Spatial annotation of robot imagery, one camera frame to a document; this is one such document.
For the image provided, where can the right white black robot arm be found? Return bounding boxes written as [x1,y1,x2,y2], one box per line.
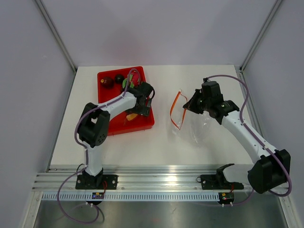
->
[183,81,291,194]

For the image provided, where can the dark plum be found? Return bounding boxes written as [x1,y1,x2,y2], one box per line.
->
[114,74,124,84]

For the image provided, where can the pink dragon fruit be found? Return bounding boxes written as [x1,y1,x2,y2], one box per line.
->
[122,70,142,89]

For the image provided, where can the white slotted cable duct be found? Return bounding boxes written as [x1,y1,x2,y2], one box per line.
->
[42,191,219,202]

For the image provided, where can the right small circuit board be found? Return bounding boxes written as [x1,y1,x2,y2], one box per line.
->
[220,192,234,201]

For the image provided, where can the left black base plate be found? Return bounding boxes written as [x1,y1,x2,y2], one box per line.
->
[75,174,118,190]

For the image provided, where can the left aluminium corner post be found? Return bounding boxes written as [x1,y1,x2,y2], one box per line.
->
[33,0,77,75]

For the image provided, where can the red apple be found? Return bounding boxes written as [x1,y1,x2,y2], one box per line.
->
[100,76,114,89]

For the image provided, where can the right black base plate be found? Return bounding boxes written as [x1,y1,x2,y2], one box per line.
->
[197,174,244,190]

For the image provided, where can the aluminium mounting rail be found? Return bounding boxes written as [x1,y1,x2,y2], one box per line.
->
[32,166,290,191]

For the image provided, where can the clear orange zip top bag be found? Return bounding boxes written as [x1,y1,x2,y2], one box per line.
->
[169,89,211,147]

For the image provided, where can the right aluminium corner post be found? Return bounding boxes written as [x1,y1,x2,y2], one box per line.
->
[239,0,284,73]

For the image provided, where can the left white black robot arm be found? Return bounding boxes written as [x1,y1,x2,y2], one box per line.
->
[74,82,155,190]

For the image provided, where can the red plastic tray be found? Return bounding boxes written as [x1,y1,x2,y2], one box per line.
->
[97,67,154,136]

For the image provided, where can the small circuit board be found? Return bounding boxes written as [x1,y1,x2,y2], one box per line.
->
[220,192,234,201]
[92,192,104,199]

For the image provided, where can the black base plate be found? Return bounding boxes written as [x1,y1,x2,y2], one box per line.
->
[75,174,118,190]
[197,174,244,190]

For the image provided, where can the aluminium corner post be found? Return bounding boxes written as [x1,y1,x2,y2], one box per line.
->
[33,0,77,75]
[239,0,284,73]

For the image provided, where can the left small circuit board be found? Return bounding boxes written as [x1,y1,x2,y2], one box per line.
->
[92,192,104,199]

